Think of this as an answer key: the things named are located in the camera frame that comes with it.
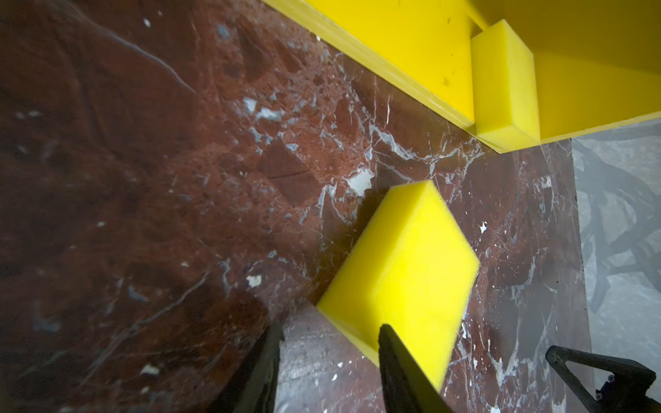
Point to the yellow shelf unit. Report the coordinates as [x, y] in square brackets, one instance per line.
[597, 63]

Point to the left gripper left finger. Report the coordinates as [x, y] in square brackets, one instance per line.
[253, 386]

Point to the yellow sponge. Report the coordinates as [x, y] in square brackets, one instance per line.
[504, 90]
[413, 269]

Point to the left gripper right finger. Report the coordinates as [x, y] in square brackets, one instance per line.
[404, 385]

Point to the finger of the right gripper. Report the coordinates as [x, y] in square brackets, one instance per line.
[604, 383]

